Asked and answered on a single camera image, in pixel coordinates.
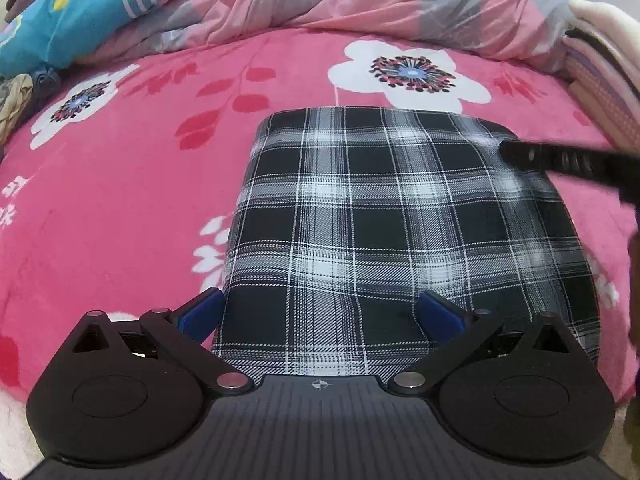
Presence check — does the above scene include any navy cloth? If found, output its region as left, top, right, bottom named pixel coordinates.
left=30, top=62, right=63, bottom=96

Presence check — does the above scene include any person's cream fleece jacket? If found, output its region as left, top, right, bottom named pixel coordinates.
left=0, top=390, right=43, bottom=480

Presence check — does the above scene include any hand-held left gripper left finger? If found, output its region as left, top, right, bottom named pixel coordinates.
left=65, top=287, right=253, bottom=395

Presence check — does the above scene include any black white plaid garment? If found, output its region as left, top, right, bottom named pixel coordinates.
left=212, top=106, right=601, bottom=381

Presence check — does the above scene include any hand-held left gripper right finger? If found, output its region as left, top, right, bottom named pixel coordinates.
left=389, top=290, right=583, bottom=396

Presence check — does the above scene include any tan cloth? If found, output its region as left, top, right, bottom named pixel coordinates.
left=0, top=74, right=33, bottom=143

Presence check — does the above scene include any stack of folded clothes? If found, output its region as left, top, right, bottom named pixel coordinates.
left=562, top=0, right=640, bottom=156

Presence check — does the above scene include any mauve cloth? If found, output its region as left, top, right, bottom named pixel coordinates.
left=5, top=0, right=41, bottom=23

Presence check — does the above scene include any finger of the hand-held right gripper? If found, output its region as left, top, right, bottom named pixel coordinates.
left=500, top=139, right=556, bottom=173

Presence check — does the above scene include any pink floral bed sheet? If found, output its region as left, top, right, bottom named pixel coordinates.
left=0, top=27, right=640, bottom=406

